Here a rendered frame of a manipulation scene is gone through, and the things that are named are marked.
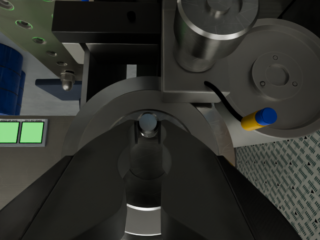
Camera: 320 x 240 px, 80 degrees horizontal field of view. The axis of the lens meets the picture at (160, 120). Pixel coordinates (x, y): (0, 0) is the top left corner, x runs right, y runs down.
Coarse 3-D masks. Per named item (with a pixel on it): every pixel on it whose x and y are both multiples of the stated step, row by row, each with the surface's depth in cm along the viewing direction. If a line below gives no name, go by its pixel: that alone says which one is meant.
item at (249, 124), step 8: (216, 88) 13; (224, 104) 12; (232, 112) 12; (256, 112) 10; (264, 112) 9; (272, 112) 9; (240, 120) 12; (248, 120) 10; (256, 120) 10; (264, 120) 9; (272, 120) 9; (248, 128) 11; (256, 128) 10
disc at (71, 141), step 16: (128, 80) 18; (144, 80) 18; (160, 80) 18; (96, 96) 17; (112, 96) 17; (80, 112) 17; (208, 112) 17; (80, 128) 17; (224, 128) 17; (64, 144) 16; (224, 144) 17
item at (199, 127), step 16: (128, 96) 16; (144, 96) 16; (160, 96) 16; (96, 112) 16; (112, 112) 16; (128, 112) 16; (176, 112) 16; (192, 112) 16; (96, 128) 16; (192, 128) 16; (208, 128) 16; (80, 144) 15; (208, 144) 16; (128, 208) 15; (128, 224) 14; (144, 224) 14; (160, 224) 14
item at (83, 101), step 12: (96, 0) 21; (108, 0) 26; (84, 60) 18; (84, 72) 18; (96, 72) 21; (108, 72) 26; (120, 72) 36; (84, 84) 18; (96, 84) 21; (108, 84) 26; (84, 96) 18
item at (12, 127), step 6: (0, 126) 48; (6, 126) 48; (12, 126) 48; (18, 126) 48; (0, 132) 48; (6, 132) 48; (12, 132) 48; (0, 138) 47; (6, 138) 47; (12, 138) 47
